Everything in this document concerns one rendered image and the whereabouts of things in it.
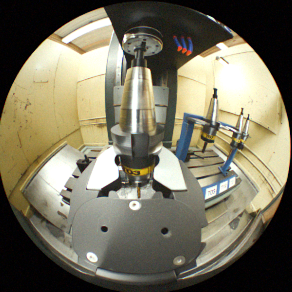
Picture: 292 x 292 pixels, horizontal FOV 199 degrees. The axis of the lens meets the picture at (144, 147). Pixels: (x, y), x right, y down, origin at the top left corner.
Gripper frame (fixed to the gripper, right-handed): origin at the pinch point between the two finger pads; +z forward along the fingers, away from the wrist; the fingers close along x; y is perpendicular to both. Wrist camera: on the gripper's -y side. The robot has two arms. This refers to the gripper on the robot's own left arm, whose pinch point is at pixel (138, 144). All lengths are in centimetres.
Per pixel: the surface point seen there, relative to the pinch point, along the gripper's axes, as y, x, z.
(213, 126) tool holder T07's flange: -2.7, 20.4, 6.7
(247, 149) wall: 10, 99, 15
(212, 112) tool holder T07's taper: -6.6, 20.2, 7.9
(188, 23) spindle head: -43.7, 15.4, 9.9
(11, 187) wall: 19, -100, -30
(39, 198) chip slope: 41, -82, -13
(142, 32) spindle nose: -34.4, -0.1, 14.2
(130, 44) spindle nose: -31.6, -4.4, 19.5
